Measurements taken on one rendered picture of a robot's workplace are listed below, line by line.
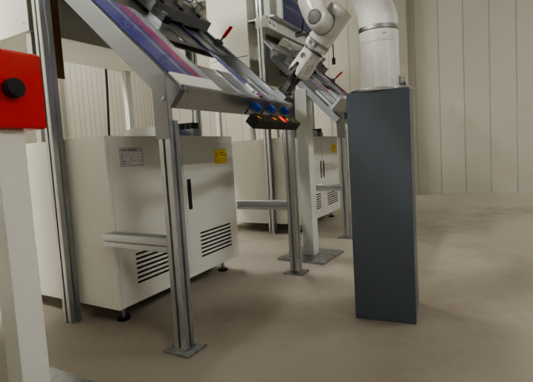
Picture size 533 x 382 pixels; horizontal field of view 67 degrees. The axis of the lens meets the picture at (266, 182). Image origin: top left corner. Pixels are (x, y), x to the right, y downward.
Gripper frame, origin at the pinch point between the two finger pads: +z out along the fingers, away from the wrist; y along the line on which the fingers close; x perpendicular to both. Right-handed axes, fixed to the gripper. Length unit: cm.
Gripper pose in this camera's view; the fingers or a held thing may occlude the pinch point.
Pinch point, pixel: (288, 87)
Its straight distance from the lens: 149.5
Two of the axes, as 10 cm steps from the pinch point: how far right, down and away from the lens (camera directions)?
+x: -6.8, -6.6, 3.1
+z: -5.4, 7.5, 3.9
